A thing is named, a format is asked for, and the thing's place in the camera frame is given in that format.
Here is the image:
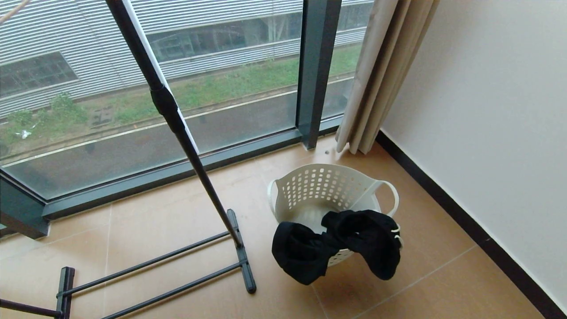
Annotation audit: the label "black drawstring shorts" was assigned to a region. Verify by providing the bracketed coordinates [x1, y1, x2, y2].
[321, 209, 403, 280]

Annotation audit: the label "white laundry basket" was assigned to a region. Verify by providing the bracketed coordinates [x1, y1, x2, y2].
[267, 163, 400, 267]

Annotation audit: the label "black clothes rack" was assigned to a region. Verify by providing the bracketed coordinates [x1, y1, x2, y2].
[0, 0, 257, 319]

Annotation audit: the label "window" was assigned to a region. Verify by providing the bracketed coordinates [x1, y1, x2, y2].
[0, 0, 375, 240]

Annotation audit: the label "beige curtain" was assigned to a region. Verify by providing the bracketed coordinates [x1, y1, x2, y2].
[335, 0, 440, 156]

